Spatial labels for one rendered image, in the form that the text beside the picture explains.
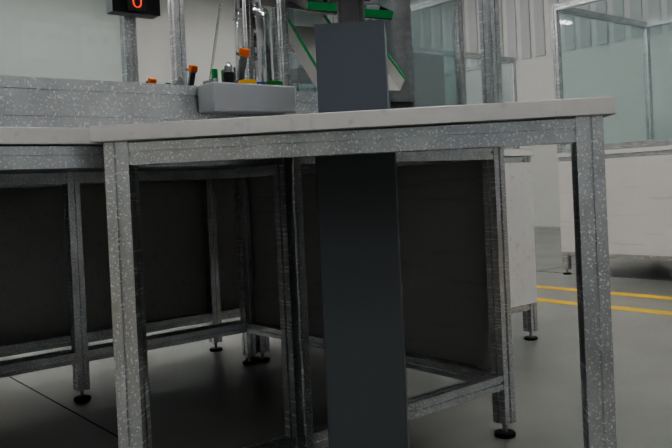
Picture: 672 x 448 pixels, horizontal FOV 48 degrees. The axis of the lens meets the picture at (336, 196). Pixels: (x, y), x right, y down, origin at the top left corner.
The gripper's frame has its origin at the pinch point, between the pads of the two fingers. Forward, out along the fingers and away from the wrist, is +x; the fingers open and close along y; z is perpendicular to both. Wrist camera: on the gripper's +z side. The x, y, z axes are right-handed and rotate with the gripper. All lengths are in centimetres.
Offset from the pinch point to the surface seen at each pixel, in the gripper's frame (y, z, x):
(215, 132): 48, -57, -33
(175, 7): 3, 49, 108
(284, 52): 6.8, -15.4, 15.4
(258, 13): -19, 34, 80
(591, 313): -5, -98, -57
